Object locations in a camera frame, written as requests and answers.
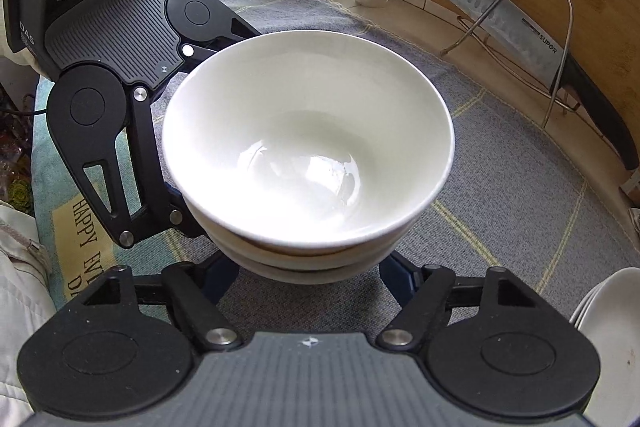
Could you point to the grey checked cloth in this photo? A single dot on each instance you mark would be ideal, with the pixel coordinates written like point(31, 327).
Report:
point(500, 187)

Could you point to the dark patterned cloth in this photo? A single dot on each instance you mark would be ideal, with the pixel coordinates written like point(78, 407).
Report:
point(15, 167)

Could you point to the white pink-flower bowl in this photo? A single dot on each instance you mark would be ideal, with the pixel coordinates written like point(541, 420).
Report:
point(300, 250)
point(310, 271)
point(310, 132)

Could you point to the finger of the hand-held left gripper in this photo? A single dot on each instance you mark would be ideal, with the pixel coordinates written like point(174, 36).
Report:
point(150, 157)
point(205, 49)

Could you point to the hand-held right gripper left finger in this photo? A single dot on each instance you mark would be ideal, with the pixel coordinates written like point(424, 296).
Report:
point(220, 279)

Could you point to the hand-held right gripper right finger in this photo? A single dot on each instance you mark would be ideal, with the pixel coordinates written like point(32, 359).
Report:
point(395, 279)

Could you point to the person's white clothing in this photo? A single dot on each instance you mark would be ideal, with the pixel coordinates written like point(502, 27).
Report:
point(20, 307)

